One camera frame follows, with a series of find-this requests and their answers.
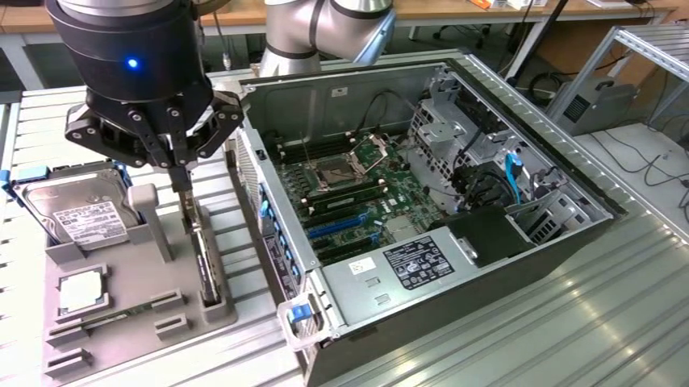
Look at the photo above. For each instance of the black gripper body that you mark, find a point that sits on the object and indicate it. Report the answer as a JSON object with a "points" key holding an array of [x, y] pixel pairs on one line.
{"points": [[128, 60]]}

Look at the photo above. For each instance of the black NVIDIA graphics card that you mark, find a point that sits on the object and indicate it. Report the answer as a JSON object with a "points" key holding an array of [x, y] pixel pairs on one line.
{"points": [[207, 266]]}

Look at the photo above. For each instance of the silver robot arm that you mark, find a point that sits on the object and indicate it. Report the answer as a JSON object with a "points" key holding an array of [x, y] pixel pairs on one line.
{"points": [[301, 36]]}

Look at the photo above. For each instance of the thin socket locking lever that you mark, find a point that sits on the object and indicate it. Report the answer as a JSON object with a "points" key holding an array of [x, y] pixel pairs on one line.
{"points": [[307, 151]]}

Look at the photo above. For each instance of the black RAM slot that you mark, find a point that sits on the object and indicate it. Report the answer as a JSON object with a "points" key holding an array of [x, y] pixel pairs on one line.
{"points": [[323, 150], [323, 146], [350, 188], [323, 154], [323, 142], [350, 193]]}

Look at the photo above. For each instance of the silver hard disk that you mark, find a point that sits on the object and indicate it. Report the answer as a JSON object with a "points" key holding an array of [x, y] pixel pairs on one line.
{"points": [[80, 209]]}

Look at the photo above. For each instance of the blue disk caddy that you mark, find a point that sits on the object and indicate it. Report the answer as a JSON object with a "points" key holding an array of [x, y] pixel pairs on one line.
{"points": [[32, 172]]}

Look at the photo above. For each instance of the CPU socket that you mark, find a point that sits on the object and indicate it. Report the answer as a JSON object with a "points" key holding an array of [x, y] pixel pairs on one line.
{"points": [[331, 174]]}

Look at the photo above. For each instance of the silver socket cover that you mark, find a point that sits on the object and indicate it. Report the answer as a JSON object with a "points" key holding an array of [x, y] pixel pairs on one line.
{"points": [[373, 139]]}

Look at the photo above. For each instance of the PCIe x16 expansion slot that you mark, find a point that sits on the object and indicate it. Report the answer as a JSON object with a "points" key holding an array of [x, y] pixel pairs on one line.
{"points": [[334, 227]]}

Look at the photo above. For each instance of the grey parts rack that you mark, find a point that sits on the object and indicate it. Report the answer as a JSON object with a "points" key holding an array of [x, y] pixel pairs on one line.
{"points": [[135, 282]]}

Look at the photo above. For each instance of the green motherboard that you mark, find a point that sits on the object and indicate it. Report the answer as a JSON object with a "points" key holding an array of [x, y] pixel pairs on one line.
{"points": [[398, 193]]}

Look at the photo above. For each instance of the long black expansion slot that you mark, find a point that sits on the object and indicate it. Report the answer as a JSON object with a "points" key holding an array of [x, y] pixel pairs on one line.
{"points": [[345, 243], [350, 250]]}

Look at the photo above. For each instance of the silver drive cage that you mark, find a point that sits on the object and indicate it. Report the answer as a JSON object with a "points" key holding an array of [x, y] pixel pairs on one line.
{"points": [[435, 133]]}

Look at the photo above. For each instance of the silver CPU chip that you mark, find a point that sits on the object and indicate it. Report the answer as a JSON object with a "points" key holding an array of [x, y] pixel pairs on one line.
{"points": [[80, 292]]}

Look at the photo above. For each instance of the silver chipset heatsink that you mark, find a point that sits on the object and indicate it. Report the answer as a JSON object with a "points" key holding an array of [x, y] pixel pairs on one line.
{"points": [[401, 230]]}

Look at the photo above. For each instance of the green RAM stick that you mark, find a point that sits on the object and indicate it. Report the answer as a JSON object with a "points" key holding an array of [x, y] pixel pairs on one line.
{"points": [[118, 313]]}

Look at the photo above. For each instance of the long wooden desk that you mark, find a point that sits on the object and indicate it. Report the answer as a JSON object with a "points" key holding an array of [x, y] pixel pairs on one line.
{"points": [[446, 14]]}

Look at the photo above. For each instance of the grey power supply unit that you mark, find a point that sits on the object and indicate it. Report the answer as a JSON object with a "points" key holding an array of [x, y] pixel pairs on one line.
{"points": [[366, 298]]}

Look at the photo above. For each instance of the orange white box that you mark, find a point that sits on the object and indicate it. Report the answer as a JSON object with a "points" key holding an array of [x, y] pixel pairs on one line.
{"points": [[486, 4]]}

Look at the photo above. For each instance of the black plastic shroud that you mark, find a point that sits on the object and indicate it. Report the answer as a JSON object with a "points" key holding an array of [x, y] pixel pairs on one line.
{"points": [[485, 238]]}

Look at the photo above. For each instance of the open black PC case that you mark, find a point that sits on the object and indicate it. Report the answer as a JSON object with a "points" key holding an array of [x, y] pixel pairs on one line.
{"points": [[430, 346]]}

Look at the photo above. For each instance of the grey control box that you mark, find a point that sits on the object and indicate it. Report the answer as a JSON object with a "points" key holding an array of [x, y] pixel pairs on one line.
{"points": [[602, 109]]}

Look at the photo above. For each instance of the aluminium frame rack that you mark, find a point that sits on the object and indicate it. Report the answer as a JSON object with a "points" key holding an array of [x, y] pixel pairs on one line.
{"points": [[645, 44]]}

